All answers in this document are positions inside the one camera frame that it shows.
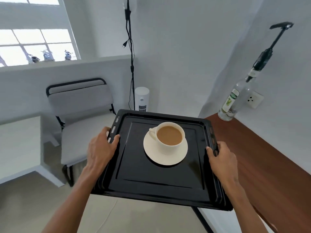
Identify person's left hand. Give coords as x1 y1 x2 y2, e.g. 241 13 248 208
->
86 127 120 174

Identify person's right hand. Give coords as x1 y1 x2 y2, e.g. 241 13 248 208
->
206 141 240 187

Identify black baking tray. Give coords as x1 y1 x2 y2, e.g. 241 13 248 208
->
91 109 234 211

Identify person's right forearm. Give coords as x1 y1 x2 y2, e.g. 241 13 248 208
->
222 178 271 233

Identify person's left forearm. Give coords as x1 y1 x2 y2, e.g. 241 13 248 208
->
41 165 102 233

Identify white coffee cup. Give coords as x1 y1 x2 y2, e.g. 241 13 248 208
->
149 122 185 155

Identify white saucer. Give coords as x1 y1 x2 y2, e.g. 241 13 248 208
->
143 130 188 166

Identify milky coffee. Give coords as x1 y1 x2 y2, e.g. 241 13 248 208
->
157 126 183 145

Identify white tower fan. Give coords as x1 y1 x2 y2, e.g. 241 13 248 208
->
134 87 150 112

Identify clear glass bottle green label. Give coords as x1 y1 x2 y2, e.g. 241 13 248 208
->
218 68 260 122

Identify black table leg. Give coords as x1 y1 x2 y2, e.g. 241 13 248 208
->
191 207 214 233

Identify white low table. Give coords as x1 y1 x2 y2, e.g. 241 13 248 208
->
0 116 65 188

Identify white framed window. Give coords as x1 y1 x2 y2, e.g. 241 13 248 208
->
0 0 81 67

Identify grey chair with black frame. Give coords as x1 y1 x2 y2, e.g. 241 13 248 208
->
46 78 117 187

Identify white wall socket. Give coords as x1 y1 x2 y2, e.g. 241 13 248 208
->
244 91 264 109

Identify thin white floor cable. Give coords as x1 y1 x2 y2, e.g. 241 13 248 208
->
96 199 118 233

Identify black hanging cable with plug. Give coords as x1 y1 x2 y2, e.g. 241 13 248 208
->
121 0 136 111

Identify black long-handled tool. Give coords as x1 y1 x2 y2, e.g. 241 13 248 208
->
245 22 294 83

